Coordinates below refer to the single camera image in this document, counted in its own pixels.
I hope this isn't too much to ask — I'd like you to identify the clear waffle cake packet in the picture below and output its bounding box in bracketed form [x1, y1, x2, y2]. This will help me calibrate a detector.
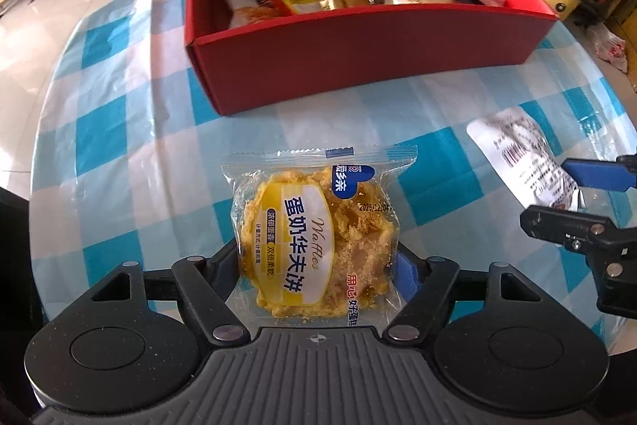
[220, 143, 419, 331]

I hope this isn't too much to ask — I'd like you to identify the red cardboard box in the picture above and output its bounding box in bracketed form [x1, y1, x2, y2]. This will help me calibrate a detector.
[184, 0, 559, 117]

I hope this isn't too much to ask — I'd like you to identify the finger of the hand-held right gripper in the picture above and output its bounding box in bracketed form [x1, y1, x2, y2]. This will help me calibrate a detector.
[561, 155, 637, 193]
[519, 205, 637, 259]

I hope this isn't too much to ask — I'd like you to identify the white plastic bag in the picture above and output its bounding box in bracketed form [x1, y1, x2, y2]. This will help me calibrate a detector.
[590, 24, 630, 72]

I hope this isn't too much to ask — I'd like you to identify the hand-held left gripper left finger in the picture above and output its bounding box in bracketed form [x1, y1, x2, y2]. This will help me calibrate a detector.
[90, 240, 250, 347]

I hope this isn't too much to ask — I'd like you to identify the white strawberry print packet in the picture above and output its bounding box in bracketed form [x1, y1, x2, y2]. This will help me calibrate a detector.
[466, 108, 580, 212]

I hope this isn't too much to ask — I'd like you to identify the white spicy strip packet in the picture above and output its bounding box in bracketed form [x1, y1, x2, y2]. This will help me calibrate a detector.
[218, 0, 272, 28]

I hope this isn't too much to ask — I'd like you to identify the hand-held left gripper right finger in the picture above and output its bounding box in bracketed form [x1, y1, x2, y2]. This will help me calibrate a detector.
[383, 246, 541, 346]

